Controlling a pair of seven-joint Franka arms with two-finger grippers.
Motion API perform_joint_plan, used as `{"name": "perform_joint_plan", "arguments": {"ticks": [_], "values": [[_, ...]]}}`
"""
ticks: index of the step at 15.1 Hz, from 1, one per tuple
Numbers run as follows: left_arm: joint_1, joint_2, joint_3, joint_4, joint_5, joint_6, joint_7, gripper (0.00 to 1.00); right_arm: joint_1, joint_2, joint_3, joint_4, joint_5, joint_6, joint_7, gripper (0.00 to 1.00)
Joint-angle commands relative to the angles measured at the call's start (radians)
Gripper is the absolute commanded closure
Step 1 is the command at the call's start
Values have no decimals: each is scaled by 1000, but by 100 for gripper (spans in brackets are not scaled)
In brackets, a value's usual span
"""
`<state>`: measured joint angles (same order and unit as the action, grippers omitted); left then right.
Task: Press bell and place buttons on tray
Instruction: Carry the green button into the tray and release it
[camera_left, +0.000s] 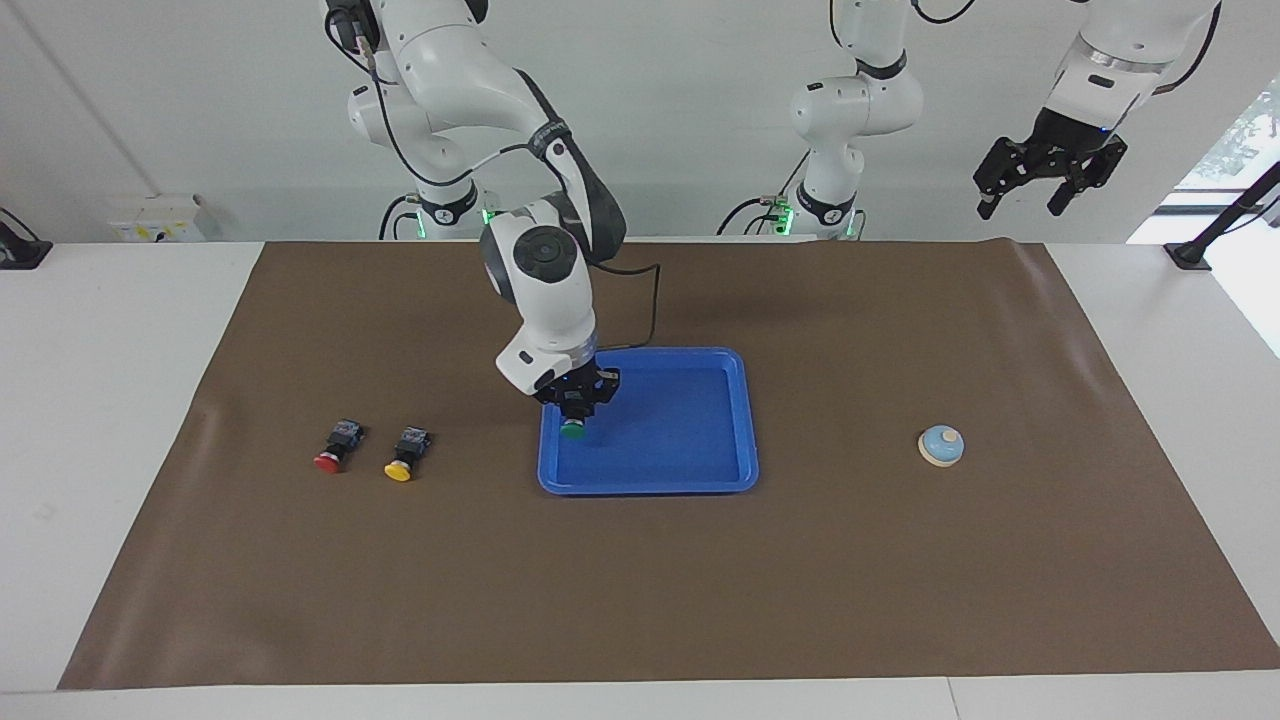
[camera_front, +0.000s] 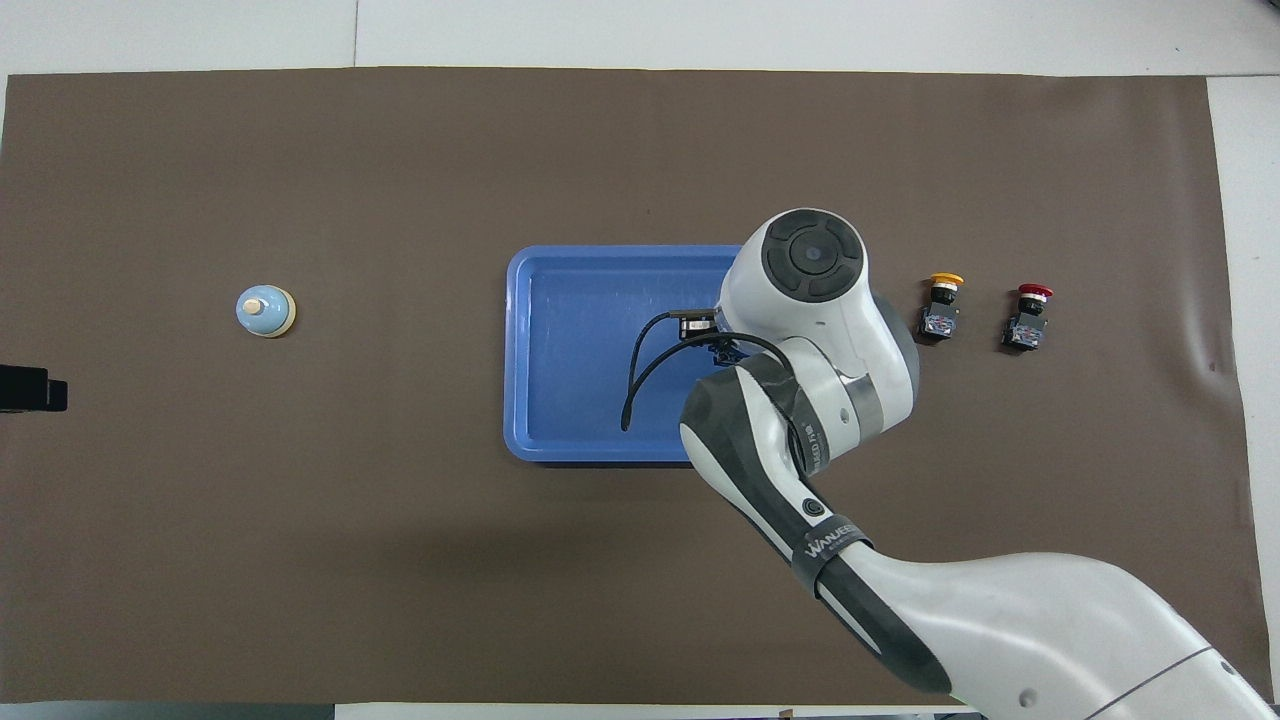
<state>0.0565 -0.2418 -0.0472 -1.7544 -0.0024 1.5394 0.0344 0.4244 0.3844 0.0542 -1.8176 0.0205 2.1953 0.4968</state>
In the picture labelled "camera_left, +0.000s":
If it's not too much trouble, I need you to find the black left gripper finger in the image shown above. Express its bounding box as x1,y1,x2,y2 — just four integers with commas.
974,140,1023,219
1047,138,1129,217

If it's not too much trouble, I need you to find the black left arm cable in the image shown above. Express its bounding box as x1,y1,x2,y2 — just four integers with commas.
908,0,1223,98

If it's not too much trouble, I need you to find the white wall socket box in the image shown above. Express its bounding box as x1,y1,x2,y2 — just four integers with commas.
108,195,206,243

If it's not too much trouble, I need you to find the brown table mat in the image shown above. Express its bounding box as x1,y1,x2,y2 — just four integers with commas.
57,240,1280,691

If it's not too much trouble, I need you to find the yellow push button switch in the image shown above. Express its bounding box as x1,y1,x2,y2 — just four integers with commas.
384,426,433,483

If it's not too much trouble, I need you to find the red push button switch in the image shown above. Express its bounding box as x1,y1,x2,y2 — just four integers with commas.
313,419,365,475

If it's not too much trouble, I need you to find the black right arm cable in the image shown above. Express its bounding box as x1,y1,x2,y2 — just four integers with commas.
330,15,662,351

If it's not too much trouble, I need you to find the black angled stand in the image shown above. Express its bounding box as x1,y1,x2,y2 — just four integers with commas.
1163,160,1280,271

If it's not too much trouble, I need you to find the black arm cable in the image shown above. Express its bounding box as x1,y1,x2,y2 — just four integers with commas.
330,15,662,351
908,0,1223,98

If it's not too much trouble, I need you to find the blue plastic tray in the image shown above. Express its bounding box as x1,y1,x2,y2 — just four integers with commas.
537,347,760,497

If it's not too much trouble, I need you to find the black table clamp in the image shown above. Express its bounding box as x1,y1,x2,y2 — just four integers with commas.
0,208,53,269

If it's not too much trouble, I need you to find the black base power cable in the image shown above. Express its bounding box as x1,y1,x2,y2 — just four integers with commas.
716,150,811,238
378,193,426,241

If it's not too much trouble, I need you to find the light blue call bell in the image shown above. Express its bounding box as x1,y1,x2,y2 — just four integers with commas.
918,425,966,470

